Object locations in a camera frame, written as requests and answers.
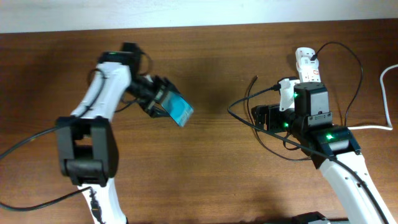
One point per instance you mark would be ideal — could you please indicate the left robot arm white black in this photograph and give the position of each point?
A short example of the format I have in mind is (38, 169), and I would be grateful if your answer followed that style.
(87, 150)

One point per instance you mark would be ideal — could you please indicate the white power strip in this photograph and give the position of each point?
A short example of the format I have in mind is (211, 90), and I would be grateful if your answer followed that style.
(309, 75)

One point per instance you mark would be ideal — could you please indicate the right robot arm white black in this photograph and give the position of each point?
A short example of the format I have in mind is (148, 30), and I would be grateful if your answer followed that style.
(304, 113)

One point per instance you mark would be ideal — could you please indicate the white charger plug adapter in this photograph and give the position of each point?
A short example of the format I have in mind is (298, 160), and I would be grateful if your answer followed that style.
(303, 57)

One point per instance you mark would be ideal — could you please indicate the blue Galaxy smartphone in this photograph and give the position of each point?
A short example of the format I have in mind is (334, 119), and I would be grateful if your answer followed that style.
(177, 108)

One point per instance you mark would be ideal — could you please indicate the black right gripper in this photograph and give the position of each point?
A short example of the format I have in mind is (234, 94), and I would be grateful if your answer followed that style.
(261, 116)

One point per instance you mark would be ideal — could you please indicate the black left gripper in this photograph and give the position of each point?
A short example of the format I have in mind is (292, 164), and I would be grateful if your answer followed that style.
(152, 107)

